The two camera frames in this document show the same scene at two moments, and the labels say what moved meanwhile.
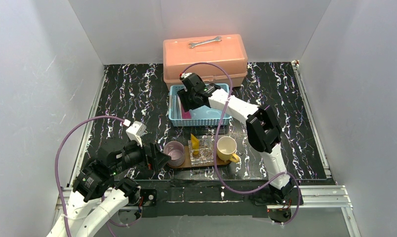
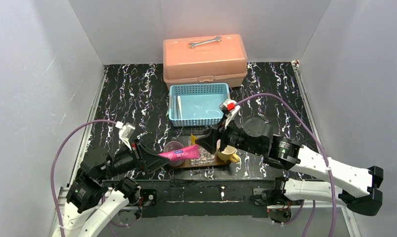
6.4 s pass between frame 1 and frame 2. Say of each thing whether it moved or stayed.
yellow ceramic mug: stayed
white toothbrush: stayed
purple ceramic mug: stayed
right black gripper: moved
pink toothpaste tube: moved
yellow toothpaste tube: stayed
